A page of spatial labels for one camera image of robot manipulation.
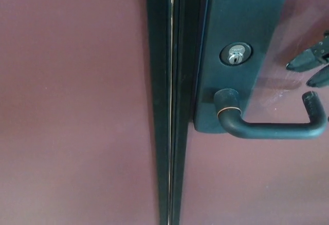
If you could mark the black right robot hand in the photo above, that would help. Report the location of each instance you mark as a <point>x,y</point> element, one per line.
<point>306,60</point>

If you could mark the silver lock cylinder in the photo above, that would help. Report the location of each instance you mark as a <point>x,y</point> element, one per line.
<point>235,54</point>

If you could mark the black lock plate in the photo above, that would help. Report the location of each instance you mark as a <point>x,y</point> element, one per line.
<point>239,11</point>

